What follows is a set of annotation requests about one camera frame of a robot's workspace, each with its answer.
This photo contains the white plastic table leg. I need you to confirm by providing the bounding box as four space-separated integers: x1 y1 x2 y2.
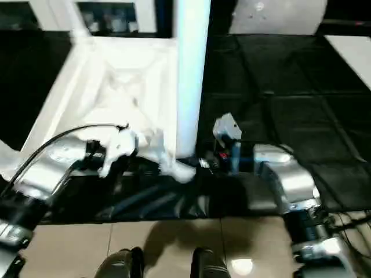
170 0 179 40
176 0 212 159
68 0 91 41

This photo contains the white plastic table top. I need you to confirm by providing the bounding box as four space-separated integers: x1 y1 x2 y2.
0 36 198 185

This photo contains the black work mat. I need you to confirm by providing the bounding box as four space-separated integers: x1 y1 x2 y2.
0 28 371 224

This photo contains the grey left robot foot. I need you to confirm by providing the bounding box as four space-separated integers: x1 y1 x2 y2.
98 247 145 278

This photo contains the black box with gold label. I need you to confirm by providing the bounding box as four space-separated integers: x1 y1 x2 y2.
210 0 236 35

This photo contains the flat white board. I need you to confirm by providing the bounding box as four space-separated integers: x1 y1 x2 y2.
324 34 371 85

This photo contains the white glass door cabinet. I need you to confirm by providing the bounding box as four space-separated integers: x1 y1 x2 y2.
0 0 161 33

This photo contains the black monitor with red logo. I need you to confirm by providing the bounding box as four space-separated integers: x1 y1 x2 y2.
321 20 371 29

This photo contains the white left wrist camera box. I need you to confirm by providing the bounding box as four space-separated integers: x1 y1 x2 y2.
99 129 140 178

